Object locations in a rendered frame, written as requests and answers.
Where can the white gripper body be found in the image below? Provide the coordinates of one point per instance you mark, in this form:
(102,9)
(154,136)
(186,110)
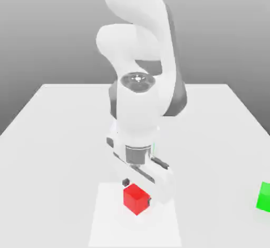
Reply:
(163,183)

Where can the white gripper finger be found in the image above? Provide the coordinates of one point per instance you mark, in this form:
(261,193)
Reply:
(149,201)
(126,181)

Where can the small red cube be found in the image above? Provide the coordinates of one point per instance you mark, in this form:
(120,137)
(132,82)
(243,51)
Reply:
(136,198)

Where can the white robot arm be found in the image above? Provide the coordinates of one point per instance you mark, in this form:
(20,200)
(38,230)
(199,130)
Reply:
(137,109)

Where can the small green cube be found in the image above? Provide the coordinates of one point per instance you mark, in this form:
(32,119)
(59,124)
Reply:
(264,197)

